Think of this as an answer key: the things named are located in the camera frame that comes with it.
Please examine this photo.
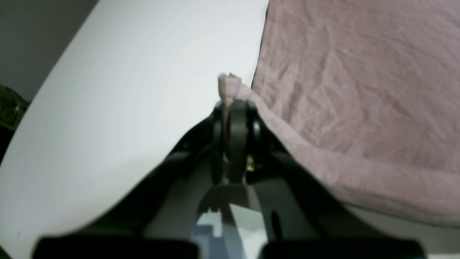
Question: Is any mauve T-shirt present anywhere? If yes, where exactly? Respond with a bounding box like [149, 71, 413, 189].
[218, 0, 460, 227]

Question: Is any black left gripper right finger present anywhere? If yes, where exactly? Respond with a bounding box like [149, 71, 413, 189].
[228, 100, 427, 259]

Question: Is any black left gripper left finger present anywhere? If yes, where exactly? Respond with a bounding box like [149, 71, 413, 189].
[32, 101, 223, 259]

